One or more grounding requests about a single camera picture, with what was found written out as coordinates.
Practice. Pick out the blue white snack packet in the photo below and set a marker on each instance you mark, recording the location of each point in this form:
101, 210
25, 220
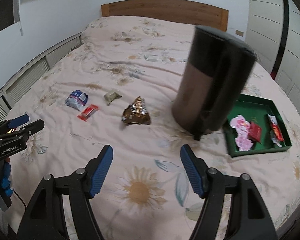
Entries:
77, 100

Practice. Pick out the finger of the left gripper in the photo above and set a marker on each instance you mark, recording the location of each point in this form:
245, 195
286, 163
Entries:
10, 125
28, 130

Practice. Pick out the gold brown snack bag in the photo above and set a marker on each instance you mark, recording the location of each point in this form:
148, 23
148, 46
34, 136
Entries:
136, 113

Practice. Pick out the red white konjac snack bag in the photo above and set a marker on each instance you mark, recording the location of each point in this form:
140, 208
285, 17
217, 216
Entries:
275, 132

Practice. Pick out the red rectangular snack packet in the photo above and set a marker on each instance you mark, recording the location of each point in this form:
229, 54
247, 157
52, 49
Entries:
254, 132

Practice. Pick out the small red candy wrapper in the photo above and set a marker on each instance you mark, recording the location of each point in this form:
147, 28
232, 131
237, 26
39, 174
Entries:
88, 112

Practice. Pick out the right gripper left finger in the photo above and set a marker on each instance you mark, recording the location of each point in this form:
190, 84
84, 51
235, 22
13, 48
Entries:
44, 216

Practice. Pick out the wooden headboard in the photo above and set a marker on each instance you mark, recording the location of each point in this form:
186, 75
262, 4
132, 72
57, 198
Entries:
179, 11

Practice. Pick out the pink cartoon snack packet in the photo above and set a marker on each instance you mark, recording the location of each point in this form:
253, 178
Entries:
242, 126

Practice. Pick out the brown black electric kettle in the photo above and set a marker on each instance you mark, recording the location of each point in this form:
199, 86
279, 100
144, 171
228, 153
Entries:
216, 71

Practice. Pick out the olive green small packet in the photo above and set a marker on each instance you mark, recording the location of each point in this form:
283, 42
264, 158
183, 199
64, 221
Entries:
111, 96

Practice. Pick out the white wardrobe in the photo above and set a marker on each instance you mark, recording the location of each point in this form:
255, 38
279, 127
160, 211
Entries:
274, 33

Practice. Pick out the green tray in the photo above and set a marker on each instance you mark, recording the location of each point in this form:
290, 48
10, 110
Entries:
255, 109

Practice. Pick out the wall switch plate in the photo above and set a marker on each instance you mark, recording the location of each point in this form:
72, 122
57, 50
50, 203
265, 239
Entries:
239, 33

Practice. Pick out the floral pink bed quilt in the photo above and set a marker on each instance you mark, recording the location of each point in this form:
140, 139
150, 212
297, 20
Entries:
117, 88

